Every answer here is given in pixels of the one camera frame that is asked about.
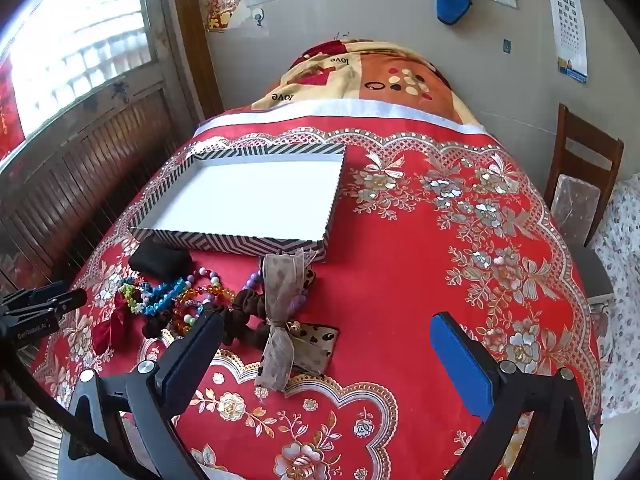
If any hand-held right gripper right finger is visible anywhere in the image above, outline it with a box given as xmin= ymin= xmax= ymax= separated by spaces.
xmin=430 ymin=311 xmax=596 ymax=480

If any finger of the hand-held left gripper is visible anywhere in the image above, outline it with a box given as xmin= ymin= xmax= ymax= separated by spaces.
xmin=15 ymin=289 xmax=88 ymax=322
xmin=0 ymin=281 xmax=67 ymax=307

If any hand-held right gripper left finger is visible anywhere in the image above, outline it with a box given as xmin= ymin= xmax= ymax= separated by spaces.
xmin=57 ymin=307 xmax=228 ymax=480

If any red bow hair clip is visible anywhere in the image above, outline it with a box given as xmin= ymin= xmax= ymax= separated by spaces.
xmin=92 ymin=290 xmax=133 ymax=356

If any orange bead bracelet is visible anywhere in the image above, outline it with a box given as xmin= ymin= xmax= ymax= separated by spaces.
xmin=172 ymin=282 xmax=236 ymax=336

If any blue bead bracelet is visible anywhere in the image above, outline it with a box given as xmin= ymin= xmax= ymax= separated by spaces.
xmin=137 ymin=280 xmax=188 ymax=318

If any pastel bead bracelet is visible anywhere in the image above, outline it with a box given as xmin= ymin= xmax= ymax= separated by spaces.
xmin=182 ymin=266 xmax=224 ymax=332

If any purple bead bracelet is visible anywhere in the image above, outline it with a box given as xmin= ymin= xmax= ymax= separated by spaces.
xmin=244 ymin=269 xmax=308 ymax=317

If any striped cardboard box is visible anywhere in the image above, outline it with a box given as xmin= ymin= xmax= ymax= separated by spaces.
xmin=127 ymin=142 xmax=347 ymax=263

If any brown scrunchie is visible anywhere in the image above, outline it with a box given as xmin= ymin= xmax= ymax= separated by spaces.
xmin=142 ymin=287 xmax=273 ymax=351

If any beige leopard ribbon bow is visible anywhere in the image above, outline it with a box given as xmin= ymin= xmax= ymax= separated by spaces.
xmin=254 ymin=247 xmax=341 ymax=392

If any red floral tablecloth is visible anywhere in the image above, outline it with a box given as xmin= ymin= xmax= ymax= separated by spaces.
xmin=30 ymin=100 xmax=608 ymax=480

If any wooden radiator cover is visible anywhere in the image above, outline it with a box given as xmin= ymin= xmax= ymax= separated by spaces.
xmin=0 ymin=80 xmax=201 ymax=293

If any red paper window decoration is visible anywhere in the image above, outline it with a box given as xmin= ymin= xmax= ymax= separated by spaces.
xmin=0 ymin=55 xmax=27 ymax=161

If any white floral cloth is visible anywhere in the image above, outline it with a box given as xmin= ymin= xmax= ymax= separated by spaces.
xmin=589 ymin=172 xmax=640 ymax=423

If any pale chair cushion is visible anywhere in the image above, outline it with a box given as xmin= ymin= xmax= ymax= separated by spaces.
xmin=554 ymin=174 xmax=604 ymax=242

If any wooden chair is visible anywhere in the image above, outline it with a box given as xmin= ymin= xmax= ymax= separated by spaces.
xmin=542 ymin=103 xmax=626 ymax=248

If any window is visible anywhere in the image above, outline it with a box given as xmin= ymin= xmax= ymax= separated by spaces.
xmin=0 ymin=0 xmax=157 ymax=161

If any orange printed blanket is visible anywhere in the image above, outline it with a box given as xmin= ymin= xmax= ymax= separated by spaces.
xmin=250 ymin=37 xmax=481 ymax=123

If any eye chart poster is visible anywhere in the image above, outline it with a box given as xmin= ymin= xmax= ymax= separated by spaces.
xmin=540 ymin=0 xmax=589 ymax=84

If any blue hanging cloth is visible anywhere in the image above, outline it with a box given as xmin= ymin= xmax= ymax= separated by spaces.
xmin=435 ymin=0 xmax=473 ymax=26

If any green bead bracelet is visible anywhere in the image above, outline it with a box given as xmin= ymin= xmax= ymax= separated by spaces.
xmin=119 ymin=282 xmax=147 ymax=315

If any wooden door frame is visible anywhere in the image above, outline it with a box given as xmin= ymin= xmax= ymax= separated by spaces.
xmin=169 ymin=0 xmax=224 ymax=122

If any cartoon wall sticker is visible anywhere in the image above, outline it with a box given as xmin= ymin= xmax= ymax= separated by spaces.
xmin=205 ymin=0 xmax=246 ymax=34

